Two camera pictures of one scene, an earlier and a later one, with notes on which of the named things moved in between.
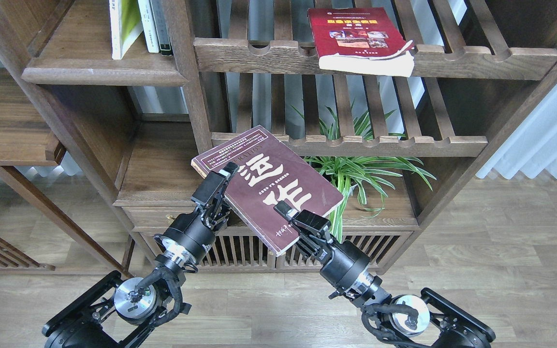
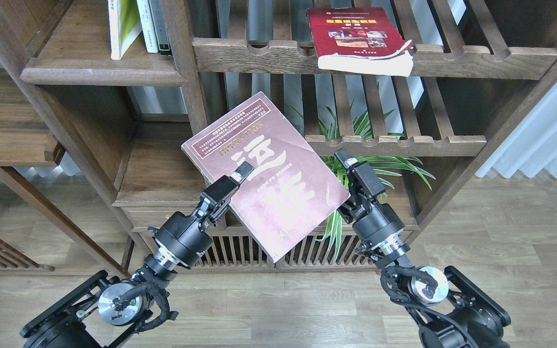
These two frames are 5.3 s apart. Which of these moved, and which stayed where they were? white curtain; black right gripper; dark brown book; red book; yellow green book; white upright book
Moved: black right gripper; dark brown book
Stayed: red book; white upright book; yellow green book; white curtain
